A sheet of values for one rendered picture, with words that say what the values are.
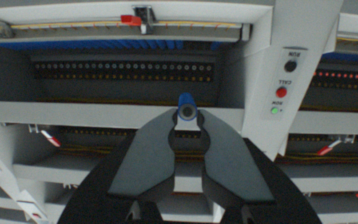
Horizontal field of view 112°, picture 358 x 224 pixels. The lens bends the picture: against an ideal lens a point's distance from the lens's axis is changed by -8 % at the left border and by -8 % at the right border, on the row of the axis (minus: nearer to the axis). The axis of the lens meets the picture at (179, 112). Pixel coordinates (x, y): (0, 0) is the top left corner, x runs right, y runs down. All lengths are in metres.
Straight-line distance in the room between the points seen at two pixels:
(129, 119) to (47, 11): 0.21
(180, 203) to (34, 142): 0.57
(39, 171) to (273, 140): 0.61
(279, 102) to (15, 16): 0.47
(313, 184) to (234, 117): 0.34
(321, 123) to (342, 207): 0.58
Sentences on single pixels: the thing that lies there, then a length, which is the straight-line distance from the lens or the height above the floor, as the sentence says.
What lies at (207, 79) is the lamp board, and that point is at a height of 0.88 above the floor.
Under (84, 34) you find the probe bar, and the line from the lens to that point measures 0.32.
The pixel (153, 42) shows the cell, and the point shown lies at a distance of 0.32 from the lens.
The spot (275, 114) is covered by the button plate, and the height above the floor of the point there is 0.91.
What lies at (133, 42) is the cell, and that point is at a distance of 0.33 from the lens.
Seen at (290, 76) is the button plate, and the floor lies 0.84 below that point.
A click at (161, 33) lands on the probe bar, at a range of 0.27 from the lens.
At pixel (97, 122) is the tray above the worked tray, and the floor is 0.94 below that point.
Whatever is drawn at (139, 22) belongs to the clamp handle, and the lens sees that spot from 0.20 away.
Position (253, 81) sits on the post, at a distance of 0.26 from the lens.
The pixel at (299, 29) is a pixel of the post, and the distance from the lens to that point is 0.27.
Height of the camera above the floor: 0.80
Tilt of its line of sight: 27 degrees up
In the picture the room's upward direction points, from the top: 179 degrees counter-clockwise
